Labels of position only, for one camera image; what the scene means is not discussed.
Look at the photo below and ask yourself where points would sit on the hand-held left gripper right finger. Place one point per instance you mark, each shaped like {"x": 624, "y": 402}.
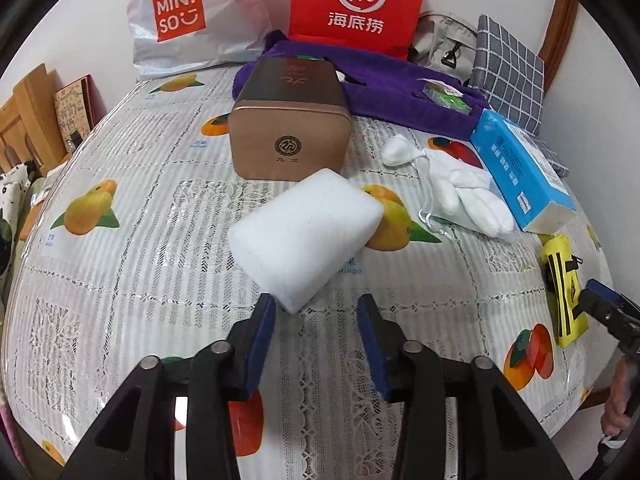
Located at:
{"x": 372, "y": 345}

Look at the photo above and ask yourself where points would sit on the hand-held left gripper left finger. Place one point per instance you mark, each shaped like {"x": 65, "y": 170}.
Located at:
{"x": 260, "y": 345}

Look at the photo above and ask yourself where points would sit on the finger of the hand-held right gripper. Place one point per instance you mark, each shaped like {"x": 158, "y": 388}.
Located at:
{"x": 607, "y": 305}

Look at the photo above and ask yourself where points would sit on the yellow mesh pouch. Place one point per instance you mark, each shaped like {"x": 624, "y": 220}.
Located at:
{"x": 562, "y": 320}

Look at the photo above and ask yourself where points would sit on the white sponge block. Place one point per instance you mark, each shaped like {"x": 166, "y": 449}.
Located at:
{"x": 305, "y": 235}

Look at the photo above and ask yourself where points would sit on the white gloves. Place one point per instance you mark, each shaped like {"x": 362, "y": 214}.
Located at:
{"x": 475, "y": 200}

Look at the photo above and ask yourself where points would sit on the person's right hand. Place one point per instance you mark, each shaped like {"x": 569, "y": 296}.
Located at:
{"x": 612, "y": 400}

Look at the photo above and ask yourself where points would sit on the fruit printed tablecloth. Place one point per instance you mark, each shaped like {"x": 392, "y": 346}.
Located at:
{"x": 150, "y": 260}

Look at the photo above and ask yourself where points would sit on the blue tissue pack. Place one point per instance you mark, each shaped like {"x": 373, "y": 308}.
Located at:
{"x": 520, "y": 175}

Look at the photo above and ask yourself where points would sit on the small white cloth bundle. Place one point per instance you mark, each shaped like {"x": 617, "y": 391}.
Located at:
{"x": 400, "y": 150}

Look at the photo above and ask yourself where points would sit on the gold tin box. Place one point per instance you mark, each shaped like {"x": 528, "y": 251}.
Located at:
{"x": 290, "y": 130}

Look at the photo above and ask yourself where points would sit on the purple towel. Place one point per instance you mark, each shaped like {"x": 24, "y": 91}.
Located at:
{"x": 390, "y": 105}

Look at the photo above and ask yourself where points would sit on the grey checked cushion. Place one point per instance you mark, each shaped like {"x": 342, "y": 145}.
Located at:
{"x": 510, "y": 75}

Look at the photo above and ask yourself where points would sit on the green packet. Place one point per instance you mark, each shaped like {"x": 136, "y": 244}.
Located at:
{"x": 445, "y": 97}

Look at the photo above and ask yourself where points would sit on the wooden headboard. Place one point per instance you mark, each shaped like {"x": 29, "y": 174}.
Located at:
{"x": 560, "y": 30}

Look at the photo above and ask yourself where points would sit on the black spotted white cloth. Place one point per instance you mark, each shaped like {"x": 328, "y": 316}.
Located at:
{"x": 12, "y": 185}

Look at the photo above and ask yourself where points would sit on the brown book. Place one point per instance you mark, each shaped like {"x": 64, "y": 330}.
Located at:
{"x": 75, "y": 110}

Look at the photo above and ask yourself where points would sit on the white plastic shopping bag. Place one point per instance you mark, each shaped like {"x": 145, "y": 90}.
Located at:
{"x": 225, "y": 35}

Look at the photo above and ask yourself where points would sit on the grey backpack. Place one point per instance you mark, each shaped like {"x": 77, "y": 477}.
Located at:
{"x": 440, "y": 40}

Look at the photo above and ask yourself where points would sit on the wooden furniture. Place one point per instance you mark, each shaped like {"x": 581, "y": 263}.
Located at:
{"x": 30, "y": 110}

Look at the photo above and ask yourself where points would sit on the red paper bag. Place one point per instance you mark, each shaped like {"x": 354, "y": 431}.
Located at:
{"x": 310, "y": 10}

